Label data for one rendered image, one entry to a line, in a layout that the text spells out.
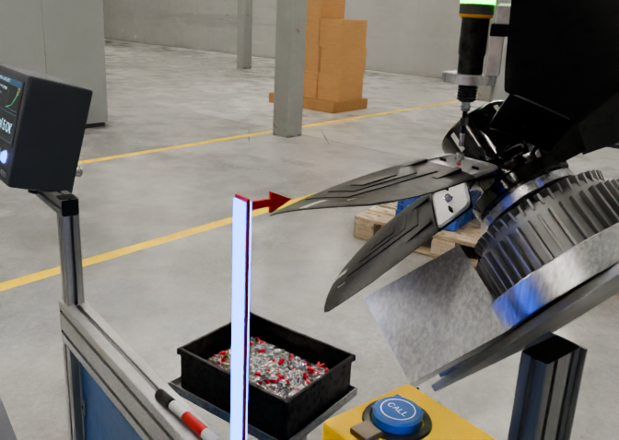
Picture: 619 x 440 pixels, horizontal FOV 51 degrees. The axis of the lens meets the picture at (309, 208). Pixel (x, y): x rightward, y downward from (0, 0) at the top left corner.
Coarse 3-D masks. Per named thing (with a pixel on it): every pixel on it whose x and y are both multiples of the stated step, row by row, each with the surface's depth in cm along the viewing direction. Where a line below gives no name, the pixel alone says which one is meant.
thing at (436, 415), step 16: (416, 400) 54; (432, 400) 54; (336, 416) 52; (352, 416) 52; (368, 416) 52; (432, 416) 52; (448, 416) 52; (336, 432) 50; (384, 432) 50; (416, 432) 50; (432, 432) 50; (448, 432) 50; (464, 432) 51; (480, 432) 51
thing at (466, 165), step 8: (432, 160) 91; (440, 160) 90; (448, 160) 90; (456, 160) 90; (464, 160) 90; (472, 160) 90; (480, 160) 89; (464, 168) 87; (472, 168) 86; (480, 168) 86; (488, 168) 86; (496, 168) 86
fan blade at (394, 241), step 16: (416, 208) 104; (432, 208) 100; (400, 224) 105; (416, 224) 101; (432, 224) 98; (368, 240) 116; (384, 240) 105; (400, 240) 102; (416, 240) 98; (368, 256) 106; (384, 256) 102; (400, 256) 99; (352, 272) 107; (368, 272) 102; (384, 272) 99; (352, 288) 102; (336, 304) 101
